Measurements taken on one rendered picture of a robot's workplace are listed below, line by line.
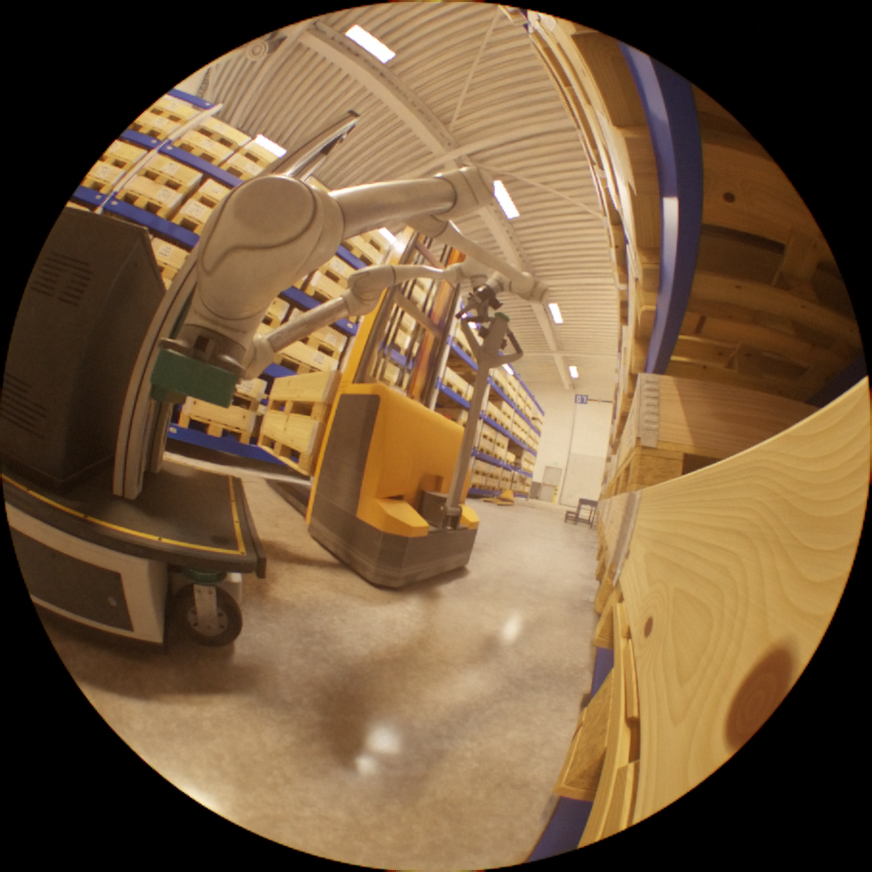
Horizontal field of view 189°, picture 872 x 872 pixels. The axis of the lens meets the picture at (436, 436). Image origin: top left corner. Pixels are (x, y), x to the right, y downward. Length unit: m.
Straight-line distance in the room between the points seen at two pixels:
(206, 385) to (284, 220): 0.28
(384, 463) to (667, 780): 1.13
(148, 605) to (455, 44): 7.75
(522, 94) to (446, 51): 1.86
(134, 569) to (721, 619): 0.67
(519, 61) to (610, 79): 6.66
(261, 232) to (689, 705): 0.47
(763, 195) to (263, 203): 0.85
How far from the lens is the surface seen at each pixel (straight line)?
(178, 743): 0.65
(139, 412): 0.68
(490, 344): 1.38
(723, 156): 0.71
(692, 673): 0.19
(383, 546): 1.10
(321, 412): 1.66
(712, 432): 0.86
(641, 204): 0.83
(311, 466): 1.67
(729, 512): 0.20
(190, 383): 0.48
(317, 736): 0.65
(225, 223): 0.34
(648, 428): 0.79
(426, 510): 1.33
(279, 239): 0.32
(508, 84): 7.40
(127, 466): 0.70
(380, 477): 1.12
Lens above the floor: 0.58
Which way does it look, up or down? 6 degrees up
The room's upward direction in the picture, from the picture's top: 14 degrees clockwise
